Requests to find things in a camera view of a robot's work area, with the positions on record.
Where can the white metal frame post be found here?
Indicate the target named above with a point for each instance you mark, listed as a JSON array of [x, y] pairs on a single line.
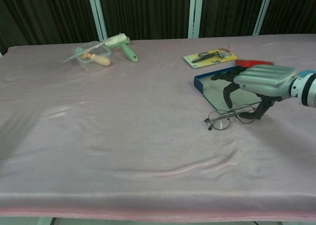
[[263, 12], [98, 20], [195, 12]]

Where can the beige wooden stamp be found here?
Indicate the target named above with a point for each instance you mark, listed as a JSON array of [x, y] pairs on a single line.
[[102, 60]]

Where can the blue glasses case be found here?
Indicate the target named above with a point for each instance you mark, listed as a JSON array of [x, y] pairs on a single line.
[[214, 91]]

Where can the pink tablecloth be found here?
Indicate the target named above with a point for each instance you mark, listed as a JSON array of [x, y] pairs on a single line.
[[123, 136]]

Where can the clear plastic container lid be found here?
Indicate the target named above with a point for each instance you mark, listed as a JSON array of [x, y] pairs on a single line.
[[98, 45]]

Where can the wire-frame eyeglasses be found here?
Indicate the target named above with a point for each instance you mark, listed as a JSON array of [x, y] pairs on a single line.
[[219, 122]]

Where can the dark pleated curtain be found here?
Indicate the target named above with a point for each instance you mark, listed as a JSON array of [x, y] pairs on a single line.
[[148, 12]]

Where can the green round stamp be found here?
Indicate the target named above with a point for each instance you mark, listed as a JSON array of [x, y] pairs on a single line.
[[78, 50]]

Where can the blue plastic lid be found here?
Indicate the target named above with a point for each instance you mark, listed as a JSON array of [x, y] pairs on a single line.
[[304, 73]]

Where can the razor in yellow pack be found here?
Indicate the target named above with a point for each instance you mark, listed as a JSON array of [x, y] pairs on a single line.
[[197, 62]]

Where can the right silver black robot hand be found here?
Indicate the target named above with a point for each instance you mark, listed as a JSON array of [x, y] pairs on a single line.
[[266, 82]]

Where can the green lint roller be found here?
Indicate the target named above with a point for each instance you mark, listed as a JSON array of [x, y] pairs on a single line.
[[130, 54]]

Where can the clear plastic container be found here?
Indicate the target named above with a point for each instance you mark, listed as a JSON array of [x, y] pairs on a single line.
[[91, 67]]

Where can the red ink pad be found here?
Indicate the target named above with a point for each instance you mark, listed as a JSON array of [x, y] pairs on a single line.
[[254, 62]]

